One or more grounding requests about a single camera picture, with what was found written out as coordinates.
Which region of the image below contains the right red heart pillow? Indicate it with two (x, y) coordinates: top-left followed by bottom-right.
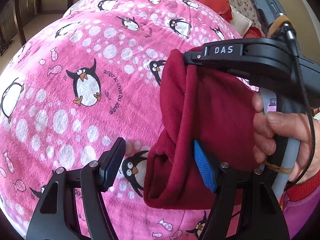
(243, 26), (263, 38)

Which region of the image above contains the dark red fleece garment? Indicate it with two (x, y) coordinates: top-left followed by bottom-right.
(143, 49), (257, 210)

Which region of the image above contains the right hand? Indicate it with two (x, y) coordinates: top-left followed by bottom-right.
(252, 93), (312, 181)

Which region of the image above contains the pink penguin fleece blanket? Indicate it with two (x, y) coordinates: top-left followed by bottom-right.
(1, 0), (239, 239)

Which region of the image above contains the white square pillow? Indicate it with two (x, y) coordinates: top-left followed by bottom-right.
(230, 7), (252, 37)

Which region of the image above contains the pink sleeve forearm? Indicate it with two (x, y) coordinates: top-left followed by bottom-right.
(282, 172), (319, 239)

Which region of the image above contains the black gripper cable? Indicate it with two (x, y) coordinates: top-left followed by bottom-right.
(283, 22), (316, 192)

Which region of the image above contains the dark wooden side table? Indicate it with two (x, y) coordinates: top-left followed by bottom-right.
(0, 0), (77, 58)

